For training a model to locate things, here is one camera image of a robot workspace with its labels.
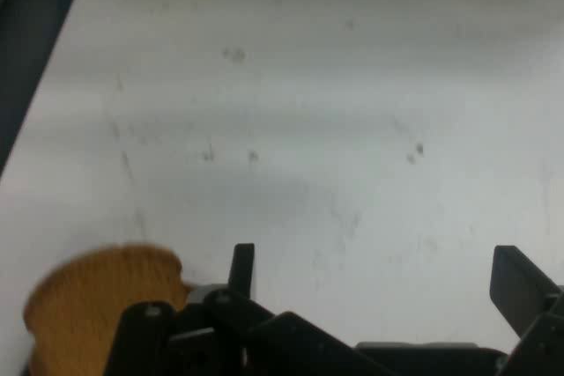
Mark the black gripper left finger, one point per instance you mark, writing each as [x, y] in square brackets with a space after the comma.
[229, 327]

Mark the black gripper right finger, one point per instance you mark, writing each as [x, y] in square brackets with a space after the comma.
[524, 292]

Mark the brown toast slice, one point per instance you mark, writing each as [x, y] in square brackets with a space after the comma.
[75, 301]

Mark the dark blue panel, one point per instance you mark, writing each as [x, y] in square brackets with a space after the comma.
[31, 32]

